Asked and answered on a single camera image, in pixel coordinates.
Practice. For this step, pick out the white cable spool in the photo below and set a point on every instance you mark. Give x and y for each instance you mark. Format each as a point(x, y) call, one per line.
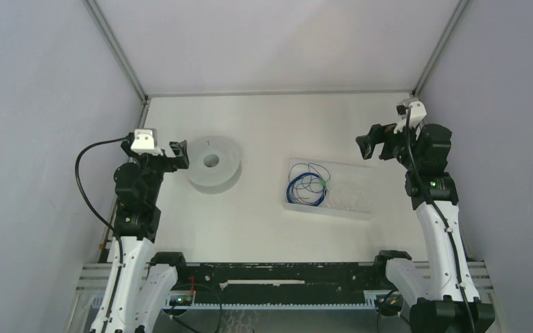
point(215, 164)

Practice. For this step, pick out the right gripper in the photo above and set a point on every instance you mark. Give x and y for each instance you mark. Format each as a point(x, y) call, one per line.
point(366, 142)

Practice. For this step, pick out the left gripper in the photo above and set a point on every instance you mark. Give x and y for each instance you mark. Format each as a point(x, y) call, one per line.
point(179, 161)

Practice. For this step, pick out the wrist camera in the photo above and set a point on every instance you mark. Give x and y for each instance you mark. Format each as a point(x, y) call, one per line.
point(411, 112)
point(145, 142)

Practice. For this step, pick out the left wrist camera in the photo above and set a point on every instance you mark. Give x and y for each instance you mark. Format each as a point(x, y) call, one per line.
point(145, 142)

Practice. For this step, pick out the white slotted cable duct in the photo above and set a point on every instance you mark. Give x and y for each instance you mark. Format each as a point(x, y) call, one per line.
point(364, 300)

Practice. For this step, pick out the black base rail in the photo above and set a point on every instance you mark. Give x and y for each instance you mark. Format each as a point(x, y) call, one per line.
point(280, 281)

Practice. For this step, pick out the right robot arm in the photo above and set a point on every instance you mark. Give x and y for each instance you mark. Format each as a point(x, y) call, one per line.
point(448, 301)

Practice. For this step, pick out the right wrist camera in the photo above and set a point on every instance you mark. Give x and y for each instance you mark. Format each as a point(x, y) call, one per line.
point(411, 112)

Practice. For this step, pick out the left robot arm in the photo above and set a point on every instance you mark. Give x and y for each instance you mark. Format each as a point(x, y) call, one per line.
point(140, 278)

